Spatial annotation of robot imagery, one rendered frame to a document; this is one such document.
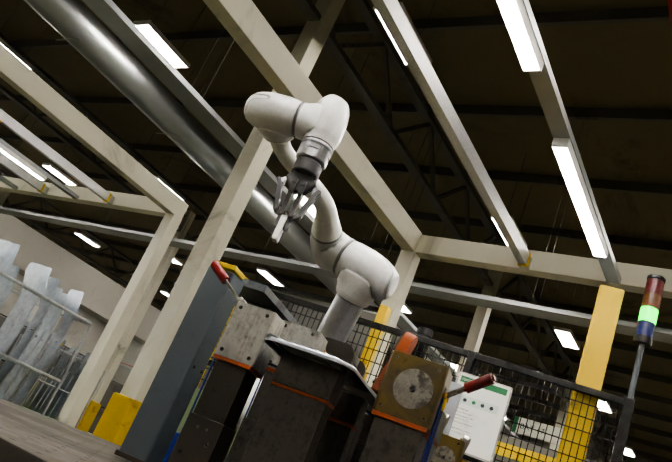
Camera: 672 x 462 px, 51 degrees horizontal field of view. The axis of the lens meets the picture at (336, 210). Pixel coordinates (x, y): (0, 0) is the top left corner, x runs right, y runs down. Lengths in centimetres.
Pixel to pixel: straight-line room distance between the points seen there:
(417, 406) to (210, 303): 55
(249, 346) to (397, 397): 31
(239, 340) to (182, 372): 19
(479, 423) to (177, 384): 165
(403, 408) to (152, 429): 55
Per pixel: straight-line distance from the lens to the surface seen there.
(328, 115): 192
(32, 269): 1007
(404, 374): 132
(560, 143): 461
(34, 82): 794
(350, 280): 228
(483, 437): 295
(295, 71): 528
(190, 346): 159
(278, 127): 195
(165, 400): 158
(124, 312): 890
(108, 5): 958
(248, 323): 144
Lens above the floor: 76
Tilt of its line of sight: 22 degrees up
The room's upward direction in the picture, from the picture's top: 23 degrees clockwise
